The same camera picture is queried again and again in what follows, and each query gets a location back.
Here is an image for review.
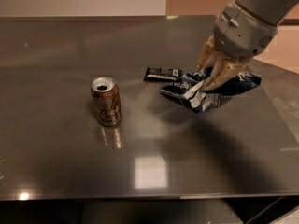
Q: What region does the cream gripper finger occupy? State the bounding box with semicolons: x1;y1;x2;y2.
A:
197;35;223;73
202;55;252;91

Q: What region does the blue chip bag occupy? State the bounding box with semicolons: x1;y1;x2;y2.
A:
161;68;262;114

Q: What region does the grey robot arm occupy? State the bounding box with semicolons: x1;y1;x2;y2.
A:
198;0;299;91

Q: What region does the small black snack packet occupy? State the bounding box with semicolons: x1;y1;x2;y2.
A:
144;67;182;81

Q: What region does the brown soda can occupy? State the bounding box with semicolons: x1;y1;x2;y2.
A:
91;77;122;127

